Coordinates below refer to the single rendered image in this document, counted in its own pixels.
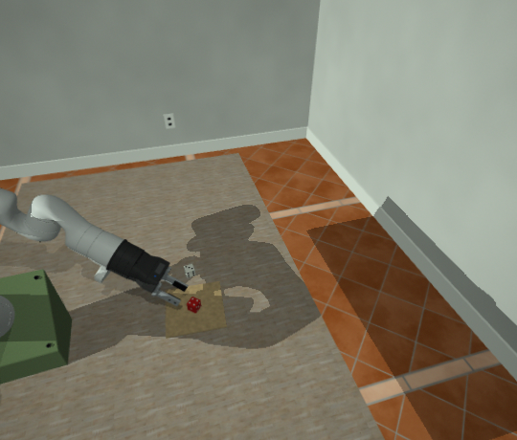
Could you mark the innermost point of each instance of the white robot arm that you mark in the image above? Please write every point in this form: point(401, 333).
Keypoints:
point(46, 216)

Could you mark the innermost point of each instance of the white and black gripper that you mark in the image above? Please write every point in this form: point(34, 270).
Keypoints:
point(117, 255)

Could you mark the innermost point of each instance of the white die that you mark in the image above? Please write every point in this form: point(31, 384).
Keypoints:
point(189, 270)

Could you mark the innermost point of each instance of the red die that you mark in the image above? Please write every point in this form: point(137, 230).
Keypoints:
point(194, 304)

